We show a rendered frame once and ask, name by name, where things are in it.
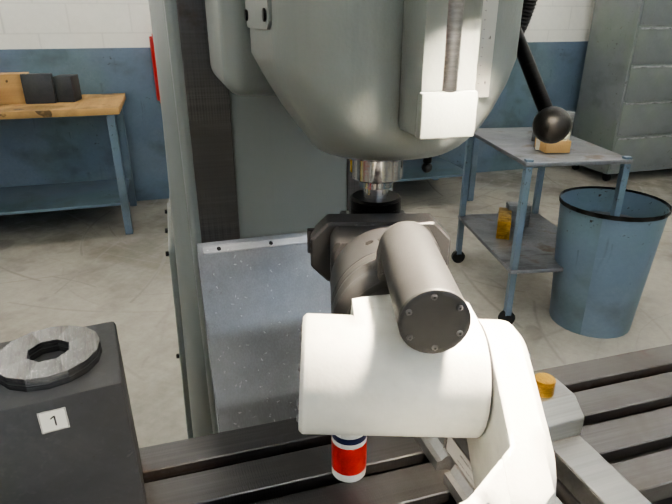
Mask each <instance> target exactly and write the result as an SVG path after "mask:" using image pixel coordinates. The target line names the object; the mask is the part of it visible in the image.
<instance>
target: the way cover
mask: <svg viewBox="0 0 672 504"><path fill-rule="evenodd" d="M207 250H208V251H207ZM227 250H228V251H227ZM196 252H197V260H198V269H199V277H200V286H201V294H202V303H203V311H204V320H205V328H206V337H207V345H208V353H209V361H210V369H211V378H212V386H213V394H214V402H215V410H216V418H217V426H218V433H220V432H225V431H230V430H235V429H241V428H246V427H251V426H256V425H261V424H266V423H271V422H274V419H275V422H276V421H282V420H287V419H290V417H291V419H292V418H296V416H297V414H299V410H298V409H297V406H296V402H297V399H298V398H299V389H300V380H299V373H300V372H299V371H298V364H299V363H301V349H300V343H301V342H302V340H300V339H299V334H300V326H301V325H302V323H303V316H304V315H306V314H307V313H311V314H331V290H330V281H327V280H326V279H325V278H324V277H323V276H321V275H320V274H319V273H318V272H317V271H316V270H315V269H314V268H312V266H311V255H310V253H308V251H307V232H301V233H291V234H282V235H272V236H263V237H253V238H244V239H234V240H225V241H215V242H206V243H196ZM235 255H236V256H235ZM234 256H235V258H234ZM240 260H241V261H242V262H240ZM234 264H236V265H234ZM279 264H280V265H279ZM247 265H248V266H247ZM250 267H251V269H250ZM296 268H297V269H296ZM270 270H271V271H272V272H271V271H270ZM213 273H214V275H213ZM297 275H298V276H297ZM307 275H308V277H307ZM230 277H231V278H230ZM267 285H268V286H267ZM216 286H217V287H218V289H217V288H216ZM271 290H272V291H271ZM235 295H236V297H235ZM245 297H247V298H245ZM237 298H239V299H237ZM273 298H274V299H273ZM231 303H232V304H234V305H231ZM240 308H241V309H240ZM320 310H321V311H320ZM288 311H291V312H288ZM215 312H217V314H216V313H215ZM241 315H242V317H241ZM279 322H280V323H279ZM271 323H272V324H271ZM238 326H239V327H238ZM298 329H299V330H298ZM249 330H251V332H250V331H249ZM263 331H265V332H266V333H264V332H263ZM287 334H288V336H287ZM246 344H249V345H246ZM239 346H240V347H239ZM228 347H229V348H228ZM223 352H224V353H223ZM266 352H267V353H266ZM265 353H266V354H265ZM286 353H287V354H286ZM220 356H221V357H220ZM218 358H219V359H220V361H219V360H218ZM261 358H262V360H263V361H262V360H261ZM234 362H235V364H234ZM283 363H284V364H283ZM244 367H245V368H244ZM258 370H259V371H258ZM224 371H226V372H225V373H224ZM269 373H270V374H269ZM288 376H290V377H288ZM245 380H247V381H245ZM241 381H242V383H241ZM236 384H237V386H236V387H235V385H236ZM240 385H241V387H240ZM260 386H263V387H261V388H260ZM224 389H225V390H224ZM270 391H271V392H270ZM266 398H269V399H266ZM267 400H268V402H267ZM277 401H280V402H278V403H277ZM290 402H292V403H290ZM295 409H296V411H295ZM249 410H250V411H249ZM238 412H241V413H240V414H239V413H238ZM270 414H271V415H270ZM255 416H256V417H255ZM269 416H271V417H269ZM253 417H254V418H253ZM234 423H237V424H234ZM238 426H240V427H238Z"/></svg>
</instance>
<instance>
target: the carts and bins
mask: <svg viewBox="0 0 672 504"><path fill-rule="evenodd" d="M567 112H568V114H569V115H570V117H571V122H572V125H571V130H570V132H569V134H568V135H567V136H566V137H565V138H564V139H563V140H562V141H560V142H557V143H554V144H547V143H543V142H541V141H540V140H538V139H537V138H536V137H535V135H534V133H533V130H532V127H513V128H478V129H477V130H476V131H475V132H474V135H473V136H474V137H475V138H477V139H479V140H481V141H482V142H484V143H486V144H487V145H489V146H491V147H493V148H494V149H496V150H498V151H499V152H501V153H503V154H505V155H506V156H508V157H510V158H511V159H513V160H515V161H517V162H518V163H520V164H522V165H523V172H522V180H521V187H520V194H519V201H518V202H511V201H507V202H506V208H502V207H499V213H492V214H466V204H467V194H468V184H469V174H470V164H471V154H472V144H473V136H472V137H469V138H468V139H467V140H466V145H465V156H464V166H463V177H462V187H461V198H460V208H459V215H458V218H459V219H458V229H457V240H456V250H455V251H454V252H453V253H452V255H451V258H452V260H453V261H454V262H455V263H461V262H462V261H463V260H464V258H465V254H464V253H463V252H462V244H463V234H464V225H465V226H466V227H467V228H468V229H469V230H470V231H471V232H472V233H473V234H474V236H475V237H476V238H477V239H478V240H479V241H480V242H481V243H482V244H483V245H484V246H485V247H486V248H487V249H488V250H489V252H490V253H491V254H492V255H493V256H494V257H495V258H496V259H497V260H498V261H499V262H500V263H501V264H502V265H503V266H504V267H505V269H506V270H507V271H508V272H509V273H508V280H507V287H506V294H505V302H504V309H503V311H501V312H500V313H499V315H498V320H504V321H507V322H509V323H510V324H512V323H513V322H514V321H515V315H514V314H513V312H512V306H513V300H514V293H515V286H516V279H517V274H524V273H544V272H553V279H552V289H551V299H550V309H549V313H550V316H551V318H552V320H553V321H554V322H556V323H557V324H558V325H559V326H561V327H563V328H564V329H566V330H569V331H571V332H573V333H576V334H579V335H583V336H587V337H593V338H603V339H609V338H617V337H621V336H623V335H625V334H627V333H628V332H629V330H630V328H631V325H632V322H633V319H634V316H635V313H636V310H637V307H638V304H639V301H640V298H641V295H642V292H643V289H644V287H645V284H646V281H647V278H648V275H649V272H650V269H651V266H652V263H653V260H654V257H655V254H656V251H657V248H658V245H659V242H660V239H661V236H662V233H663V230H664V228H665V225H666V222H667V219H668V217H669V216H670V215H671V212H672V207H671V205H670V204H669V203H667V202H666V201H664V200H662V199H660V198H658V197H655V196H652V195H649V194H646V193H642V192H638V191H634V190H628V189H626V186H627V181H628V176H629V172H630V167H631V164H633V159H632V158H633V157H631V156H623V155H620V154H618V153H615V152H612V151H610V150H607V149H605V148H602V147H600V146H597V145H595V144H592V143H590V142H587V141H584V140H582V139H579V138H577V137H574V136H572V135H571V134H572V128H573V122H574V116H575V112H572V111H567ZM612 164H621V165H620V170H619V174H618V179H617V184H616V188H614V187H603V186H582V187H574V188H569V189H566V190H564V191H562V192H561V193H560V195H559V201H560V207H559V217H558V227H556V226H555V225H554V224H552V223H551V222H550V221H548V220H547V219H545V218H544V217H543V216H541V215H540V214H539V213H538V212H539V205H540V199H541V192H542V186H543V180H544V173H545V167H546V166H578V165H612ZM533 167H538V171H537V178H536V185H535V191H534V198H533V205H532V206H531V205H530V203H529V202H528V197H529V190H530V184H531V177H532V170H533ZM560 196H561V197H560ZM531 207H532V211H531ZM670 211H671V212H670ZM465 214H466V215H465Z"/></svg>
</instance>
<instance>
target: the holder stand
mask: <svg viewBox="0 0 672 504"><path fill-rule="evenodd" d="M0 504H147V500H146V493H145V486H144V479H143V473H142V466H141V459H140V452H139V447H138V441H137V436H136V431H135V425H134V420H133V415H132V409H131V404H130V398H129V393H128V388H127V382H126V377H125V371H124V366H123V361H122V355H121V350H120V344H119V339H118V334H117V328H116V324H115V323H114V322H112V321H111V322H105V323H100V324H95V325H90V326H85V327H82V326H72V325H66V326H56V327H49V328H45V329H41V330H38V331H34V332H31V333H28V334H26V335H24V336H22V337H20V338H18V339H15V340H12V341H7V342H2V343H0Z"/></svg>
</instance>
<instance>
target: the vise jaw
mask: <svg viewBox="0 0 672 504"><path fill-rule="evenodd" d="M555 379H556V378H555ZM540 400H541V403H542V407H543V411H544V415H545V419H546V423H547V426H548V430H549V434H550V438H551V442H554V441H558V440H561V439H565V438H569V437H572V436H576V435H580V434H581V432H582V428H583V423H584V415H583V413H582V410H581V408H580V406H579V403H578V401H577V399H576V396H575V394H574V393H572V392H571V391H570V390H569V389H568V388H567V387H566V386H564V385H563V384H562V383H561V382H560V381H559V380H557V379H556V384H555V390H554V395H553V396H552V397H550V398H541V397H540Z"/></svg>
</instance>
